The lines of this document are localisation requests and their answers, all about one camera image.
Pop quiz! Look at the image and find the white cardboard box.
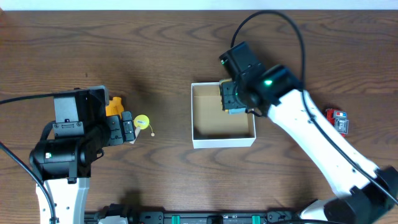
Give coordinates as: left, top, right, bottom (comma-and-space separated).
191, 82, 256, 149

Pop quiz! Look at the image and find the red toy fire truck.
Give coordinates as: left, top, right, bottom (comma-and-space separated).
324, 108, 349, 137

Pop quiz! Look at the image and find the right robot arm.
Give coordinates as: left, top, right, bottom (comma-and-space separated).
220, 63, 397, 223

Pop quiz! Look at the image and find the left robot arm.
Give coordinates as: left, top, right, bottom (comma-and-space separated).
29, 111, 136, 223

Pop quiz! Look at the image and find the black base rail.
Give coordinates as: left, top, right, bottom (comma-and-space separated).
83, 204, 299, 224

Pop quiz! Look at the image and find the yellow grey toy truck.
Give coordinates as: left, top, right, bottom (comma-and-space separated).
219, 78, 248, 114

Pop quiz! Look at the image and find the orange rubber animal toy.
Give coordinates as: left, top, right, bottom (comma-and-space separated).
105, 96, 124, 118

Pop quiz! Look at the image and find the yellow yo-yo with string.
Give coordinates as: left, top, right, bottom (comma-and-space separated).
133, 114, 155, 137

